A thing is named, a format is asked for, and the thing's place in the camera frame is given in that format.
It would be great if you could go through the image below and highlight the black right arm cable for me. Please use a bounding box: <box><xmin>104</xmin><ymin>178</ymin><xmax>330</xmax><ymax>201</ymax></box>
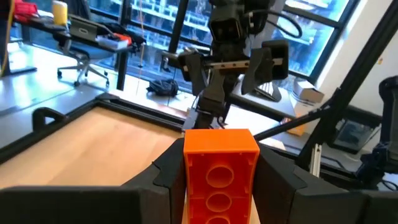
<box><xmin>248</xmin><ymin>9</ymin><xmax>304</xmax><ymax>40</ymax></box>

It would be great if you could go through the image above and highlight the black clamp mount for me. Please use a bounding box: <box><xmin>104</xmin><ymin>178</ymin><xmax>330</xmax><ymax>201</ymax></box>
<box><xmin>356</xmin><ymin>142</ymin><xmax>398</xmax><ymax>190</ymax></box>

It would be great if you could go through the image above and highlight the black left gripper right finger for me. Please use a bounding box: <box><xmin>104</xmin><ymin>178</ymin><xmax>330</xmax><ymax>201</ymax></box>
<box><xmin>252</xmin><ymin>144</ymin><xmax>364</xmax><ymax>224</ymax></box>

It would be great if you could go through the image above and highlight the grey office chair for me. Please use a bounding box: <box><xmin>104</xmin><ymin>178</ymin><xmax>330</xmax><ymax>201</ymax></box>
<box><xmin>57</xmin><ymin>40</ymin><xmax>110</xmax><ymax>88</ymax></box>

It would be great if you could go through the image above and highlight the red and white box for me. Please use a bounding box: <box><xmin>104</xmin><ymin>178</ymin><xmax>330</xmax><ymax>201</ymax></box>
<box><xmin>95</xmin><ymin>32</ymin><xmax>133</xmax><ymax>50</ymax></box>

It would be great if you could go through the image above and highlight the black equipment stand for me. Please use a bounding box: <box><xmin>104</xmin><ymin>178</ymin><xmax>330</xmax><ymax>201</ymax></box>
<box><xmin>377</xmin><ymin>76</ymin><xmax>398</xmax><ymax>147</ymax></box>

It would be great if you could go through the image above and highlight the brown cardboard box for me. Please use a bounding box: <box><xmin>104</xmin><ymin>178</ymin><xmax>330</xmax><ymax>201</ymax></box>
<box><xmin>285</xmin><ymin>117</ymin><xmax>309</xmax><ymax>137</ymax></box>

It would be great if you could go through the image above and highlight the dark office desk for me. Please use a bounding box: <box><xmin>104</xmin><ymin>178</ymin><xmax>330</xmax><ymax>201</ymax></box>
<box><xmin>21</xmin><ymin>17</ymin><xmax>147</xmax><ymax>91</ymax></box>

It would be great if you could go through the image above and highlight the black backpack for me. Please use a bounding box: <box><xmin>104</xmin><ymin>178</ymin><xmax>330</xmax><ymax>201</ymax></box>
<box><xmin>146</xmin><ymin>78</ymin><xmax>180</xmax><ymax>97</ymax></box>

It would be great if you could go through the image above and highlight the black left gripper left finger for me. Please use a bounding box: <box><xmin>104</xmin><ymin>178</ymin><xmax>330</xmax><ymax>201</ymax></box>
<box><xmin>123</xmin><ymin>138</ymin><xmax>187</xmax><ymax>224</ymax></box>

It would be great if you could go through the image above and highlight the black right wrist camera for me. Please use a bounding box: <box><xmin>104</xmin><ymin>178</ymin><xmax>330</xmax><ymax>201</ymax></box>
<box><xmin>208</xmin><ymin>12</ymin><xmax>246</xmax><ymax>44</ymax></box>

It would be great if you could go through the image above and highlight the orange plastic building block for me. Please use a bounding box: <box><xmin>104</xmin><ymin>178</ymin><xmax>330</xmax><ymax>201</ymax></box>
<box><xmin>183</xmin><ymin>128</ymin><xmax>261</xmax><ymax>224</ymax></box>

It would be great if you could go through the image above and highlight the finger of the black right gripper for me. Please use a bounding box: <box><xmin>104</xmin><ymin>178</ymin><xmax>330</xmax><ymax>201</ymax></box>
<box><xmin>187</xmin><ymin>52</ymin><xmax>209</xmax><ymax>97</ymax></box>
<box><xmin>241</xmin><ymin>46</ymin><xmax>275</xmax><ymax>96</ymax></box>

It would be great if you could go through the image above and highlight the yellow extension cable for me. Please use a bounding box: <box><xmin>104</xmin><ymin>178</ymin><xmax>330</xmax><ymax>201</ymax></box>
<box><xmin>0</xmin><ymin>0</ymin><xmax>16</xmax><ymax>77</ymax></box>

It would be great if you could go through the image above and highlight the red fabric item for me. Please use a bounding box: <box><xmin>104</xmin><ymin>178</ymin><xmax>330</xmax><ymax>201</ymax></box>
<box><xmin>12</xmin><ymin>0</ymin><xmax>40</xmax><ymax>23</ymax></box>

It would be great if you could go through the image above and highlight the yellow container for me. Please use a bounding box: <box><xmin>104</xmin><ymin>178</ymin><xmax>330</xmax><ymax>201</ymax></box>
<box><xmin>52</xmin><ymin>0</ymin><xmax>69</xmax><ymax>27</ymax></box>

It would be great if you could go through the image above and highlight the black clamp bar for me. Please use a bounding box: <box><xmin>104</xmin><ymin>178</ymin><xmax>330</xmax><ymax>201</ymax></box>
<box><xmin>32</xmin><ymin>106</ymin><xmax>68</xmax><ymax>133</ymax></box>

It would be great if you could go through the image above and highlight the white cardboard box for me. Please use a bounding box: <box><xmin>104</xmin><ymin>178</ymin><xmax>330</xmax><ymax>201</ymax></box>
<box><xmin>292</xmin><ymin>79</ymin><xmax>326</xmax><ymax>104</ymax></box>

